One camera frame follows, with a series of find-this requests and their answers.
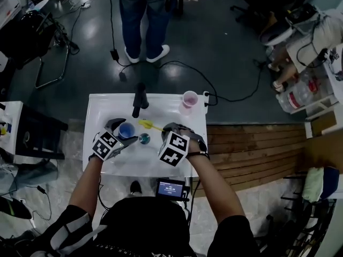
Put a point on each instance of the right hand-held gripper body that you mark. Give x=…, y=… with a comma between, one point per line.
x=172, y=149

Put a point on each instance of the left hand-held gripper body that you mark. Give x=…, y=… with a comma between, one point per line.
x=105, y=146

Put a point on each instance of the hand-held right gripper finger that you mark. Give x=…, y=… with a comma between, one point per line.
x=174, y=127

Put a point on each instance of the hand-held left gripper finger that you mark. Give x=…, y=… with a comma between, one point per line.
x=112, y=123
x=128, y=140

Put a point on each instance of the blue cup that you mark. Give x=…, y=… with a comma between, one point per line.
x=126, y=130

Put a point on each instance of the yellow brush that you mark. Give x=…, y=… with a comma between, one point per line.
x=146, y=124

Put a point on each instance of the person's right forearm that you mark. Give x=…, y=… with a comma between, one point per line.
x=214, y=189

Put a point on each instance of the person's left forearm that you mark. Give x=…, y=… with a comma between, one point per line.
x=85, y=186

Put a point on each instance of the red plastic cup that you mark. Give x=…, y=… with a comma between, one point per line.
x=189, y=100

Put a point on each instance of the person's right hand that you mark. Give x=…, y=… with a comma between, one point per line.
x=194, y=146

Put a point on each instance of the teal sink drain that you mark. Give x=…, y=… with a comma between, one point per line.
x=144, y=139

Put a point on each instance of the black faucet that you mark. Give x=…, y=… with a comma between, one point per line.
x=140, y=98

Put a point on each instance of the small black monitor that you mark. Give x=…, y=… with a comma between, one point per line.
x=170, y=189

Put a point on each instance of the white power strip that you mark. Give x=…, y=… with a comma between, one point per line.
x=206, y=95

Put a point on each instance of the person's left shoe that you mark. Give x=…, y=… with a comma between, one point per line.
x=135, y=187

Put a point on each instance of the wooden plank platform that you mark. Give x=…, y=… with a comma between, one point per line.
x=254, y=154

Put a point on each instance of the person's black shirt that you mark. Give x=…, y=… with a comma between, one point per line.
x=144, y=229

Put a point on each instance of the clear water jug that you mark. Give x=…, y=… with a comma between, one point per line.
x=297, y=95

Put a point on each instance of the black office chair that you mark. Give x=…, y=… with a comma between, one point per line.
x=289, y=231
x=254, y=7

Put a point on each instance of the white desk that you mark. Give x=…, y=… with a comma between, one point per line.
x=316, y=106

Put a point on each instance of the green cloth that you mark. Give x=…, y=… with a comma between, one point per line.
x=313, y=183

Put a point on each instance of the brown wooden board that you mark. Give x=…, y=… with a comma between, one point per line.
x=327, y=151

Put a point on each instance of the blue chair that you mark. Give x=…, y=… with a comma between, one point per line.
x=331, y=181

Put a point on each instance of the chrome frame black chair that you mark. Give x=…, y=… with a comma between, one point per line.
x=26, y=36

